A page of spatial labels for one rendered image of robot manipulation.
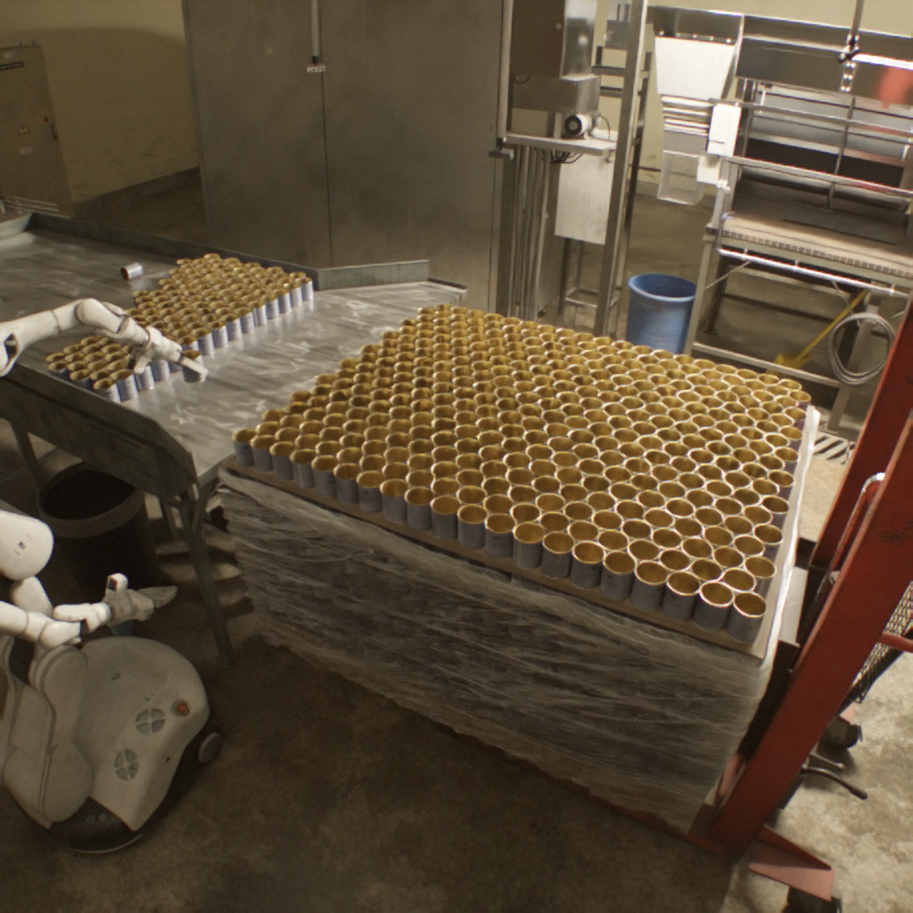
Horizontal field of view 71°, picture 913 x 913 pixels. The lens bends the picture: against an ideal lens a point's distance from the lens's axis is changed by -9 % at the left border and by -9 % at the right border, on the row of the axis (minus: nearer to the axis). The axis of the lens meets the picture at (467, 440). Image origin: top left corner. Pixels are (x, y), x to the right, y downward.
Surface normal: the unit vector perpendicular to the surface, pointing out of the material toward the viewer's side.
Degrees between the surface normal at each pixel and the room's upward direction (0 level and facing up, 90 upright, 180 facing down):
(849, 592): 90
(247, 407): 0
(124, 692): 0
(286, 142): 90
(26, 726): 50
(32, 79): 90
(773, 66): 90
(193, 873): 0
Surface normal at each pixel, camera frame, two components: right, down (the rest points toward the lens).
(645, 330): -0.69, 0.42
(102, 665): 0.88, 0.01
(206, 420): 0.04, -0.83
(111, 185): 0.88, 0.29
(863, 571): -0.47, 0.48
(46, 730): -0.32, -0.08
